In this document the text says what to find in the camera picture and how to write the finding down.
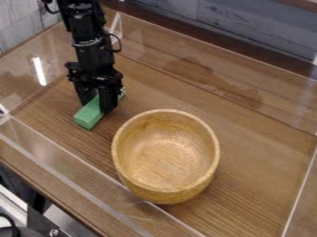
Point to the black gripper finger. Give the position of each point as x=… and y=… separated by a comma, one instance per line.
x=110, y=94
x=86, y=91

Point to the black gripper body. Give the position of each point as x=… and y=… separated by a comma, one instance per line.
x=93, y=70

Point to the green rectangular block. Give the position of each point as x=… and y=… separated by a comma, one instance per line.
x=89, y=114

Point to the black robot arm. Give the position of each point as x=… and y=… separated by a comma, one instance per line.
x=85, y=20

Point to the brown wooden bowl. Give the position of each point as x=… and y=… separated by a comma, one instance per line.
x=166, y=154

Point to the clear acrylic corner bracket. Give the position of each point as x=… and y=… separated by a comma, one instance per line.
x=115, y=27

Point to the clear acrylic tray wall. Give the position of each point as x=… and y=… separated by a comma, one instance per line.
x=259, y=103

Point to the black metal table frame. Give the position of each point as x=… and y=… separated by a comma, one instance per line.
x=28, y=215

